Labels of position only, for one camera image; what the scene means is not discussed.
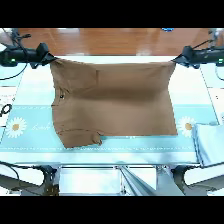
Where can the light blue garment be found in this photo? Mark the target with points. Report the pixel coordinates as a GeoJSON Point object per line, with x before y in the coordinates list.
{"type": "Point", "coordinates": [210, 143]}

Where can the brown T-shirt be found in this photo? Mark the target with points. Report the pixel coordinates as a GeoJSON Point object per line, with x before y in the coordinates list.
{"type": "Point", "coordinates": [116, 100]}

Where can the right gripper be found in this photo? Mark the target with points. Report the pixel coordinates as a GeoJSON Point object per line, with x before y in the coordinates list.
{"type": "Point", "coordinates": [186, 57]}

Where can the silver frame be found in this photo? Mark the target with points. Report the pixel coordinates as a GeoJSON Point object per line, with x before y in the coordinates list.
{"type": "Point", "coordinates": [140, 186]}

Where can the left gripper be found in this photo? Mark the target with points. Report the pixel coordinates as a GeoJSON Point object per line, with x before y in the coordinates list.
{"type": "Point", "coordinates": [42, 55]}

